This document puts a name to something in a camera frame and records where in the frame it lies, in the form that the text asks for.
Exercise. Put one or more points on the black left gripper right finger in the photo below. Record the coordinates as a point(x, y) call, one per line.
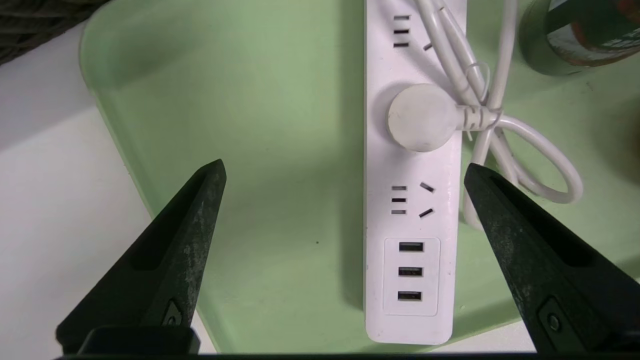
point(545, 265)

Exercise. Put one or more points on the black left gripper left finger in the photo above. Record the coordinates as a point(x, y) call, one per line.
point(165, 260)

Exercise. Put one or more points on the black L'Oreal tube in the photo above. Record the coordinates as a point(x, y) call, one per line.
point(575, 35)

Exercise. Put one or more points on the dark brown wicker basket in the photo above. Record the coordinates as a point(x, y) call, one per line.
point(30, 25)

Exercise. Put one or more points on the light green plastic tray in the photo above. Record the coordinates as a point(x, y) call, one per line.
point(260, 150)

